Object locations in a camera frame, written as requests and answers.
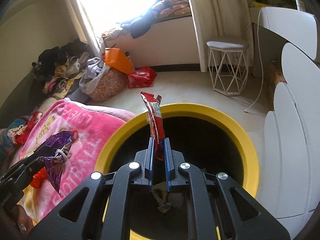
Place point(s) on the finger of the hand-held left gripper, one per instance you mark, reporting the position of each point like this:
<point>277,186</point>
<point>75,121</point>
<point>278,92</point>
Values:
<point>33,162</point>

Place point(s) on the red snack packet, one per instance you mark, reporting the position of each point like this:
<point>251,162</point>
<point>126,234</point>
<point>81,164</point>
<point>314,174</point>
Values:
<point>156,125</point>

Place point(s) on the white bottle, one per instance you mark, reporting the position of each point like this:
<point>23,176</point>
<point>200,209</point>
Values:
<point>300,4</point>

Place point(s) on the black plush toy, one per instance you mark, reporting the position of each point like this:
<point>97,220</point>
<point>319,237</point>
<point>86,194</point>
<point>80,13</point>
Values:
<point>50,57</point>

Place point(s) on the floral laundry basket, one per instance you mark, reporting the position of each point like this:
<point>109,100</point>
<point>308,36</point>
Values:
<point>110,82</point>

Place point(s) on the yellow-rimmed black trash bin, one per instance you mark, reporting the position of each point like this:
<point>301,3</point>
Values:
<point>117,137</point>

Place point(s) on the pale wrapper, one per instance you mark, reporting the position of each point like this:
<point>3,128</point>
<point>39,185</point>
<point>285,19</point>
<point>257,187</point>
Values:
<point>161,197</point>

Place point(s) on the grey and white clothes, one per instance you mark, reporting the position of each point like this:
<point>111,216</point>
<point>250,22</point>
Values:
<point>91,75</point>

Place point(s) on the purple snack wrapper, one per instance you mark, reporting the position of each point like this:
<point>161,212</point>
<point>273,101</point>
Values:
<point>53,170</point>

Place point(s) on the small yellow item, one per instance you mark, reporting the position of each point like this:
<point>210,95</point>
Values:
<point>255,4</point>

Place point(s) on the red printed cloth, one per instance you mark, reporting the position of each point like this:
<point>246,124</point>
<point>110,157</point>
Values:
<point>33,120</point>

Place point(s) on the grey bed headboard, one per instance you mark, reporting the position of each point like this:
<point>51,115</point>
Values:
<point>15,92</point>

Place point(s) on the pile of mixed clothes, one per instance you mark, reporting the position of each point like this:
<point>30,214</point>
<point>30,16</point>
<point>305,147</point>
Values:
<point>62,80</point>

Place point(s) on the red and white clothes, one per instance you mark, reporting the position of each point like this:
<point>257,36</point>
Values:
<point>112,35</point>

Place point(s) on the white vanity desk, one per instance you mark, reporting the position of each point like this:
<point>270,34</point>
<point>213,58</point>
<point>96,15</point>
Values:
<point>287,20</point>

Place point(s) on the orange patterned quilt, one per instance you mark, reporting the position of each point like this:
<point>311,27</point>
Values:
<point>175,7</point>

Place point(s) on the blue floral quilt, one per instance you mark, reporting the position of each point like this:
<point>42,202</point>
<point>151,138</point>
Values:
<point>12,132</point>

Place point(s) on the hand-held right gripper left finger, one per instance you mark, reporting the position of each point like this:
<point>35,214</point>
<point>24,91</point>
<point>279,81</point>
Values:
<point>151,162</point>

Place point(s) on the white scalloped cabinet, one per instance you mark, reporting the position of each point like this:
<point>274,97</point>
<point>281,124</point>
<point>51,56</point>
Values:
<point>295,105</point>

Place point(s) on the white window seat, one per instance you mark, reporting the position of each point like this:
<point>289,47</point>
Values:
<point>170,42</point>

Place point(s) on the pink bear printed blanket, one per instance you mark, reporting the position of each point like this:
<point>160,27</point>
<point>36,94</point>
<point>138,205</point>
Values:
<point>95,130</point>

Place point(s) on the cream curtain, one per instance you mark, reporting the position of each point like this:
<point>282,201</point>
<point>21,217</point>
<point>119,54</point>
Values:
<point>220,17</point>

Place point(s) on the small red wrapper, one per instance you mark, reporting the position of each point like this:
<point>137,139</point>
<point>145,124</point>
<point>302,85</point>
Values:
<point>37,180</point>

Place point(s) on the sheer white curtain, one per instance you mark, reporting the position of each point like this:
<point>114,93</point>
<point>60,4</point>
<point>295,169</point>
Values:
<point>85,22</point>

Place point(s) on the beige bed mattress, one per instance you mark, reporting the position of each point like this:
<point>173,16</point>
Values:
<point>47,103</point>

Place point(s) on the person's left hand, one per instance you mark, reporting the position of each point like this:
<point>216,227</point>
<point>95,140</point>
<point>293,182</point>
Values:
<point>22,220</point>

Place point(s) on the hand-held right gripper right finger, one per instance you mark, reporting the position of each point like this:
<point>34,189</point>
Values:
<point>168,165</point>

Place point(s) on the orange paper bag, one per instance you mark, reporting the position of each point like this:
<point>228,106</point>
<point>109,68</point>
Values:
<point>117,60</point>

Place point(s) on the red plastic bag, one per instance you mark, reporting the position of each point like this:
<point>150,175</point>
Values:
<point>141,77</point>

